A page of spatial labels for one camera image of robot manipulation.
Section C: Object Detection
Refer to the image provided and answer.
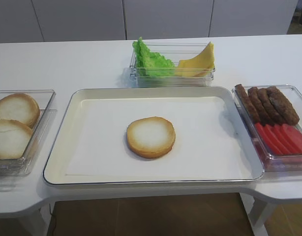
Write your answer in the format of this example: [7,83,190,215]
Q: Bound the green lettuce leaf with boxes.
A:
[132,37,175,77]

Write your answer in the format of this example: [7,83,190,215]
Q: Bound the clear lettuce cheese container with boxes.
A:
[129,41,215,88]

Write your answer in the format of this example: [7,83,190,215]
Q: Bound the flat yellow cheese slices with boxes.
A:
[174,60,214,77]

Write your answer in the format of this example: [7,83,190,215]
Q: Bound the upright yellow cheese slice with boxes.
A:
[177,42,214,69]

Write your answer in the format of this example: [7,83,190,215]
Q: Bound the bottom bun on tray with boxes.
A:
[126,117,176,159]

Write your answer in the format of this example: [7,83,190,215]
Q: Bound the white metal baking tray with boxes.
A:
[43,87,264,185]

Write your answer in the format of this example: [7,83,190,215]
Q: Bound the leftmost brown meat patty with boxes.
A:
[235,84,260,123]

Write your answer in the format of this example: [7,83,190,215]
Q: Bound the brown meat patty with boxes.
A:
[235,84,260,123]
[266,86,300,126]
[248,87,272,125]
[257,88,285,125]

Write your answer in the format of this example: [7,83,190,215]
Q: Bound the leftmost red tomato slice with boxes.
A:
[255,123,284,155]

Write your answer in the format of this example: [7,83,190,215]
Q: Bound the red tomato slice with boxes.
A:
[255,123,284,155]
[264,124,292,155]
[280,124,302,154]
[273,124,300,154]

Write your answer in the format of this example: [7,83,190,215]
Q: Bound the clear patty tomato container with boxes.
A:
[232,85,302,172]

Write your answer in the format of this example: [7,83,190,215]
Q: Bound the clear left bun container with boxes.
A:
[0,89,56,176]

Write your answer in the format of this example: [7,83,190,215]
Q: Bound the rear bun half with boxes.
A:
[0,93,40,128]

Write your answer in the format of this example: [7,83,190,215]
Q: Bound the bun half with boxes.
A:
[0,93,40,128]
[0,119,33,159]

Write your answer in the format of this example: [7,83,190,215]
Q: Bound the rightmost brown meat patty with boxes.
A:
[266,86,300,126]

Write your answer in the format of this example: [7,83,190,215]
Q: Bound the front bun half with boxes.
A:
[0,119,33,159]

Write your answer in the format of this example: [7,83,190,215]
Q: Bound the rightmost red tomato slice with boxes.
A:
[280,124,302,154]

